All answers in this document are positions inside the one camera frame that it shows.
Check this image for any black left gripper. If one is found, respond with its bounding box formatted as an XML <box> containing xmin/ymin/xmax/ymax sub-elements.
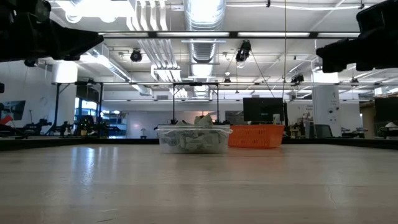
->
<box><xmin>0</xmin><ymin>0</ymin><xmax>105</xmax><ymax>62</ymax></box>

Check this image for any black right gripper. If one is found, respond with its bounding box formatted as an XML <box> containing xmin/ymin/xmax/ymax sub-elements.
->
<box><xmin>316</xmin><ymin>0</ymin><xmax>398</xmax><ymax>74</ymax></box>

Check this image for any white building column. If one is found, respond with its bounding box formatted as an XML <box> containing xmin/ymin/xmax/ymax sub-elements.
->
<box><xmin>312</xmin><ymin>72</ymin><xmax>342</xmax><ymax>138</ymax></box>

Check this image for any black display screen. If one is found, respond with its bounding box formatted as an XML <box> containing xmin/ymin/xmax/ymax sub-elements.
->
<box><xmin>374</xmin><ymin>97</ymin><xmax>398</xmax><ymax>127</ymax></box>

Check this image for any gray office chair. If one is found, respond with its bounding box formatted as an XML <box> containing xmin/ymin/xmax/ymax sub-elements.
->
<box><xmin>313</xmin><ymin>124</ymin><xmax>333</xmax><ymax>139</ymax></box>

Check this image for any dark equipment with small lights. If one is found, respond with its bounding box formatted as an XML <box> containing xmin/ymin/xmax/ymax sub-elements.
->
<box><xmin>73</xmin><ymin>114</ymin><xmax>110</xmax><ymax>137</ymax></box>

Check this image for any black computer monitor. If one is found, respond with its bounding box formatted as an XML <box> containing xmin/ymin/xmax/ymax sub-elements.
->
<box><xmin>243</xmin><ymin>97</ymin><xmax>285</xmax><ymax>123</ymax></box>

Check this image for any orange plastic basket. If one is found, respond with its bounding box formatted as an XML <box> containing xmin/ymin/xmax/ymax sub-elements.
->
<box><xmin>228</xmin><ymin>124</ymin><xmax>285</xmax><ymax>149</ymax></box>

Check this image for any black bar with light strips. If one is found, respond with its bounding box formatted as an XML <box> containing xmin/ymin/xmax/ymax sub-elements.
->
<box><xmin>99</xmin><ymin>30</ymin><xmax>361</xmax><ymax>39</ymax></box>

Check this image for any clear plastic container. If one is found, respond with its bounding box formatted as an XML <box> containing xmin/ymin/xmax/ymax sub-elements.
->
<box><xmin>156</xmin><ymin>124</ymin><xmax>233</xmax><ymax>154</ymax></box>

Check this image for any thin hanging cable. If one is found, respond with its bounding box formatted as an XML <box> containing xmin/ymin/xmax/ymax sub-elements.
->
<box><xmin>281</xmin><ymin>0</ymin><xmax>289</xmax><ymax>100</ymax></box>

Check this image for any wide black gantry frame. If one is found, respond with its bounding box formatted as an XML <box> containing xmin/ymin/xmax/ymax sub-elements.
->
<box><xmin>51</xmin><ymin>81</ymin><xmax>105</xmax><ymax>137</ymax></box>

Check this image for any dark wall picture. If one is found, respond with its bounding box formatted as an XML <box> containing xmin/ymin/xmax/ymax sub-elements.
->
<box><xmin>0</xmin><ymin>100</ymin><xmax>27</xmax><ymax>121</ymax></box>

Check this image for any black overhead camera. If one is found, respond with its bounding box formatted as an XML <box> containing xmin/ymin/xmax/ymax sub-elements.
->
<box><xmin>234</xmin><ymin>40</ymin><xmax>252</xmax><ymax>63</ymax></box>

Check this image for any black metal table frame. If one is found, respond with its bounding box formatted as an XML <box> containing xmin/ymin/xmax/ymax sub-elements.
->
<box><xmin>0</xmin><ymin>136</ymin><xmax>398</xmax><ymax>151</ymax></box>

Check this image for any narrow black gantry frame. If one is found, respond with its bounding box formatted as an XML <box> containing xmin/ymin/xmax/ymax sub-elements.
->
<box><xmin>172</xmin><ymin>82</ymin><xmax>220</xmax><ymax>125</ymax></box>

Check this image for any silver ventilation duct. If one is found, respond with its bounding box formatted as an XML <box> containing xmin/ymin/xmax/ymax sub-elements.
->
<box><xmin>182</xmin><ymin>0</ymin><xmax>227</xmax><ymax>65</ymax></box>

